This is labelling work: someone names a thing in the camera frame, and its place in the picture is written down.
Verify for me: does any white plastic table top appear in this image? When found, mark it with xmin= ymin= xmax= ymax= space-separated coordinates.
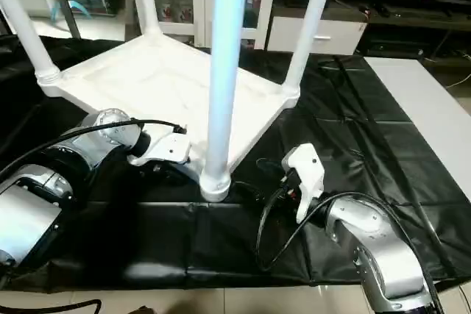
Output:
xmin=37 ymin=32 xmax=302 ymax=203

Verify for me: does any black plastic mat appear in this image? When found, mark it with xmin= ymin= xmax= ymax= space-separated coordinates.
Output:
xmin=0 ymin=35 xmax=471 ymax=291

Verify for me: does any white drawer unit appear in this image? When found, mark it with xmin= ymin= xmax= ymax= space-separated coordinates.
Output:
xmin=266 ymin=14 xmax=369 ymax=56

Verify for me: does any white glass-door cabinet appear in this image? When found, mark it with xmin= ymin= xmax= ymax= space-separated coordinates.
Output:
xmin=132 ymin=0 xmax=282 ymax=50

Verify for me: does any light blue plastic object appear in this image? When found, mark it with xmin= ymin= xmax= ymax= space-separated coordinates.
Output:
xmin=52 ymin=0 xmax=93 ymax=21

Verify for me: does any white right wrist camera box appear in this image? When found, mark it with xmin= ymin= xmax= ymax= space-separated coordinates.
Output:
xmin=281 ymin=144 xmax=326 ymax=222

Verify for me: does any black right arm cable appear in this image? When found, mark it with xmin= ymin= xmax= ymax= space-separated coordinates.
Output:
xmin=255 ymin=158 xmax=442 ymax=307

